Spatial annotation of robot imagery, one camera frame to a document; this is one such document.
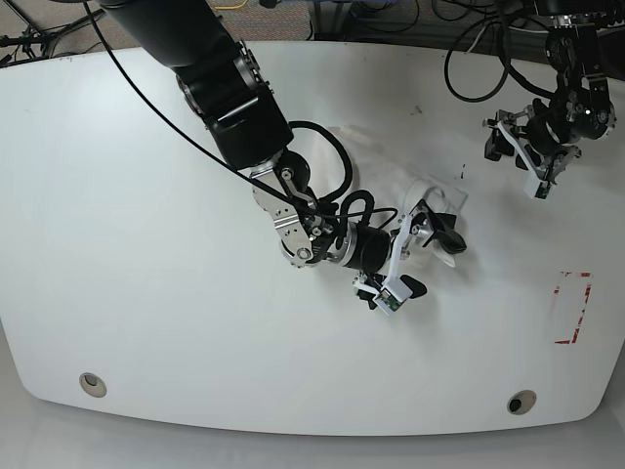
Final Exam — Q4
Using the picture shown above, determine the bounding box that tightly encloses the red tape rectangle marking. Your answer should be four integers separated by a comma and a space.
548, 272, 593, 345

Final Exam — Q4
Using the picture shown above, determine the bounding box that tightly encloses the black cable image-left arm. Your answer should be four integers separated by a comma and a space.
99, 1, 371, 236

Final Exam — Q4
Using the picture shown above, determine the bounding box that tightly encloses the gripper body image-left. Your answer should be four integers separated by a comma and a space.
341, 197, 435, 303

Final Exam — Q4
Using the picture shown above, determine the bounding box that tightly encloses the right table cable grommet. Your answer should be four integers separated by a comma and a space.
507, 390, 537, 415

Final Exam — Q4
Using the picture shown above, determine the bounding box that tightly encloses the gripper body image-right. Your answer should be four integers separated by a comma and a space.
482, 100, 581, 187

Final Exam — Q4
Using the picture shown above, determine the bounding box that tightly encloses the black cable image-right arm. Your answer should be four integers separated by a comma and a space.
442, 1, 554, 104

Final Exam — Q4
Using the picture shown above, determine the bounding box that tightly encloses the left table cable grommet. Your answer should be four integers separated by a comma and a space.
79, 373, 106, 399

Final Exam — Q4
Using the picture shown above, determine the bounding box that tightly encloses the table cable grommet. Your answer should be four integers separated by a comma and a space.
79, 373, 106, 399
507, 390, 537, 415

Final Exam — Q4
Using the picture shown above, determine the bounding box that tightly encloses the black tripod stand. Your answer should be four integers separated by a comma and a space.
1, 1, 105, 68

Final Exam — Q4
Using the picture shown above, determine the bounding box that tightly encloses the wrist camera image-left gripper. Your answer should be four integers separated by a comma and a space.
373, 277, 412, 316

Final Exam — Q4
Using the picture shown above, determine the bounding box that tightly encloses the white printed T-shirt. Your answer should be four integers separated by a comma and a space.
330, 126, 467, 269

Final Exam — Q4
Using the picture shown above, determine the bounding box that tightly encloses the white power strip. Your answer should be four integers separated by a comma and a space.
587, 12, 624, 35

